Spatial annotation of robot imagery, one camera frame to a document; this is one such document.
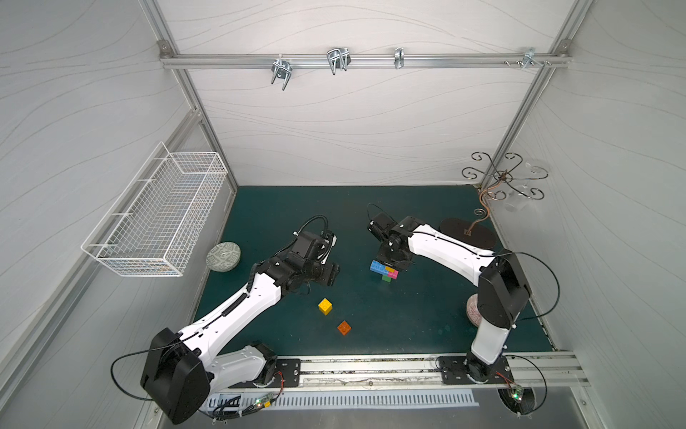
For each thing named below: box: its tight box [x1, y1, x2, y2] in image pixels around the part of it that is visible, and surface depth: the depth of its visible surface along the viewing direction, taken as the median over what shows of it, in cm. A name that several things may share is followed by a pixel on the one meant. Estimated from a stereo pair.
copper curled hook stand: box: [461, 151, 549, 236], surface depth 82 cm
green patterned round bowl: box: [206, 241, 242, 273], surface depth 97 cm
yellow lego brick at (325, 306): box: [317, 296, 334, 316], surface depth 85 cm
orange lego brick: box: [336, 319, 352, 337], surface depth 82 cm
